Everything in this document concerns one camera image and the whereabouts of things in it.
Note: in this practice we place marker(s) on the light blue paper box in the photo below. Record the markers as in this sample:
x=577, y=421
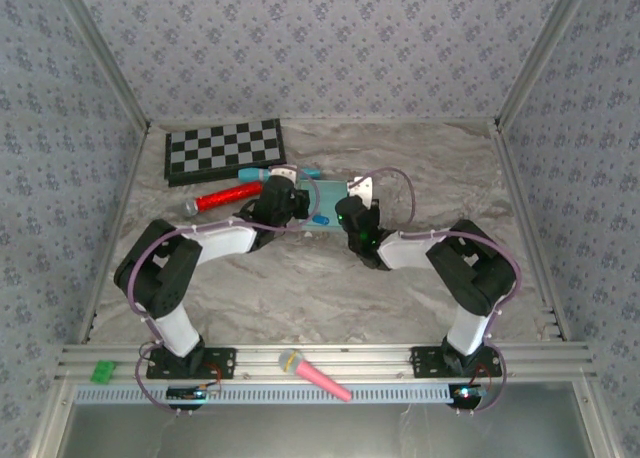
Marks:
x=330, y=198

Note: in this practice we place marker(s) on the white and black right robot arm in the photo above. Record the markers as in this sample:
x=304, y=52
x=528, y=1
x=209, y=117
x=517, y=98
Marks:
x=480, y=273

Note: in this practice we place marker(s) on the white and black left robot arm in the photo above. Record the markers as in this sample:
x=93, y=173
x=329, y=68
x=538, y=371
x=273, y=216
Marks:
x=220, y=240

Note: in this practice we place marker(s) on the blue toy microphone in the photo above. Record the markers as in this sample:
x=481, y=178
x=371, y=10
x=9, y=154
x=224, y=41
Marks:
x=250, y=175

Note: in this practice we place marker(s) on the red glitter toy microphone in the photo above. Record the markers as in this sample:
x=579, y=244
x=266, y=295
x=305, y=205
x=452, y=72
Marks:
x=225, y=198

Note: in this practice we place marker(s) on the black and grey chessboard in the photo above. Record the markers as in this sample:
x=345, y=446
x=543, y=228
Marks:
x=220, y=148

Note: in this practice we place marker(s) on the pink toy microphone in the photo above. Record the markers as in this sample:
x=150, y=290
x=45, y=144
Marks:
x=315, y=375

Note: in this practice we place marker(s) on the small circuit board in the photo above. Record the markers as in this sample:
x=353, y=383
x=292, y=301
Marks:
x=190, y=393
x=467, y=393

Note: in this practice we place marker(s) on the grey metal panel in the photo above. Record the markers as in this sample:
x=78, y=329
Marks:
x=300, y=433

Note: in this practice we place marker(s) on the green plastic block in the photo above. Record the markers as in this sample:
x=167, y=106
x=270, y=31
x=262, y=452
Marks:
x=103, y=371

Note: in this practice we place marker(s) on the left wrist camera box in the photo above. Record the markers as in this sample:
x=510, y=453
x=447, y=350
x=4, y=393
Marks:
x=283, y=174

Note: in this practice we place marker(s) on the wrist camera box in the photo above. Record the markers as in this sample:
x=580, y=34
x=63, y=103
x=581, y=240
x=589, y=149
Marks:
x=361, y=190
x=283, y=174

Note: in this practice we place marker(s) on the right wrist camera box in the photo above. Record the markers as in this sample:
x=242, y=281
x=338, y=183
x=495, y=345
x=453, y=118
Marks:
x=361, y=190

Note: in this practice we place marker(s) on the aluminium front rail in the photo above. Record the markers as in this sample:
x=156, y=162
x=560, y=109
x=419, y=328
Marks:
x=380, y=358

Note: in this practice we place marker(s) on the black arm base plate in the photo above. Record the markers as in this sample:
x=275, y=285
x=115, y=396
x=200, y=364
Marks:
x=425, y=363
x=222, y=363

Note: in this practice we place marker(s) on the aluminium side rail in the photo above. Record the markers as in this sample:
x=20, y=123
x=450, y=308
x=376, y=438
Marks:
x=512, y=178
x=129, y=178

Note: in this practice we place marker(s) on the aluminium frame post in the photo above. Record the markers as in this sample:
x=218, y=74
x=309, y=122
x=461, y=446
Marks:
x=540, y=53
x=102, y=53

